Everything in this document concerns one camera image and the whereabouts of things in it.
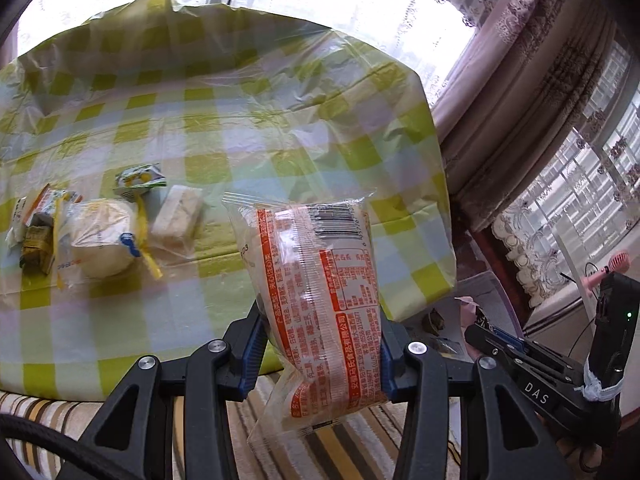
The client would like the orange red bread package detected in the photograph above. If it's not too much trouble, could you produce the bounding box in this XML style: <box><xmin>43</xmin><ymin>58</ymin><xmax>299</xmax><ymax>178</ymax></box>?
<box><xmin>222</xmin><ymin>192</ymin><xmax>385</xmax><ymax>438</ymax></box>

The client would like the pale cake clear wrapper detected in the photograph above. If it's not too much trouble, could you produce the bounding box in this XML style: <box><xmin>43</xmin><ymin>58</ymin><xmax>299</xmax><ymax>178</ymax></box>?
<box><xmin>150</xmin><ymin>184</ymin><xmax>204</xmax><ymax>248</ymax></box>

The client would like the round bun clear package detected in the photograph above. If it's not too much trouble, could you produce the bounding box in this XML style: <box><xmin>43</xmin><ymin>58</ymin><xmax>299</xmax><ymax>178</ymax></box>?
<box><xmin>53</xmin><ymin>198</ymin><xmax>163</xmax><ymax>289</ymax></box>

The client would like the white green lemon packet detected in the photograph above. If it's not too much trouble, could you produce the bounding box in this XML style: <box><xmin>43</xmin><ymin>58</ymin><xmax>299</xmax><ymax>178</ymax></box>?
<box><xmin>114</xmin><ymin>164</ymin><xmax>167</xmax><ymax>198</ymax></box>

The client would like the olive green snack packet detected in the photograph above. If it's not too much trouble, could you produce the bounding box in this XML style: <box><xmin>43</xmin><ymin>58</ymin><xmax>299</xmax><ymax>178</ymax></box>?
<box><xmin>18</xmin><ymin>212</ymin><xmax>54</xmax><ymax>274</ymax></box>

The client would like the white orange snack packet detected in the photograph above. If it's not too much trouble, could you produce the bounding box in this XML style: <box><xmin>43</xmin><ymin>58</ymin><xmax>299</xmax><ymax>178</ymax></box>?
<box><xmin>6</xmin><ymin>184</ymin><xmax>82</xmax><ymax>248</ymax></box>

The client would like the purple storage box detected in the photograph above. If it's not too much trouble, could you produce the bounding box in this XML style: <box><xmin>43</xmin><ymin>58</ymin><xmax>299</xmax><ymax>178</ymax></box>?
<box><xmin>404</xmin><ymin>271</ymin><xmax>523</xmax><ymax>362</ymax></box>

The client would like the striped towel cushion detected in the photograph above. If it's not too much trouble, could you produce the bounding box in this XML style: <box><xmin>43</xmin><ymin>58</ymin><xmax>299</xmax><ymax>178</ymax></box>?
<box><xmin>1</xmin><ymin>373</ymin><xmax>461</xmax><ymax>479</ymax></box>

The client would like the pink handheld fan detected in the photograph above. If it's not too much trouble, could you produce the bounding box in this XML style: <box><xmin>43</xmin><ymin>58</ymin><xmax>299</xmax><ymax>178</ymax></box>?
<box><xmin>582</xmin><ymin>250</ymin><xmax>630</xmax><ymax>292</ymax></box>

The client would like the white lace curtain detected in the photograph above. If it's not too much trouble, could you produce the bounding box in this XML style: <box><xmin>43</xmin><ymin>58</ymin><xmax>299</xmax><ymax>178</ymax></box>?
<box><xmin>491</xmin><ymin>39</ymin><xmax>639</xmax><ymax>308</ymax></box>

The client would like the green checkered plastic tablecloth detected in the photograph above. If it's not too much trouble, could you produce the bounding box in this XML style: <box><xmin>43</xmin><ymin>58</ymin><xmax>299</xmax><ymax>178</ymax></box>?
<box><xmin>1</xmin><ymin>0</ymin><xmax>456</xmax><ymax>401</ymax></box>

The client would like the pink patterned curtain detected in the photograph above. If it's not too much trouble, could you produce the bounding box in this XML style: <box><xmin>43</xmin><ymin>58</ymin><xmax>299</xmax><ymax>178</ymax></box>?
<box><xmin>433</xmin><ymin>0</ymin><xmax>618</xmax><ymax>231</ymax></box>

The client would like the black cable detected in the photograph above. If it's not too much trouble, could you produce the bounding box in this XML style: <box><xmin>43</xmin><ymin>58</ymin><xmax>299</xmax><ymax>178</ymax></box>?
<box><xmin>0</xmin><ymin>410</ymin><xmax>122</xmax><ymax>480</ymax></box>

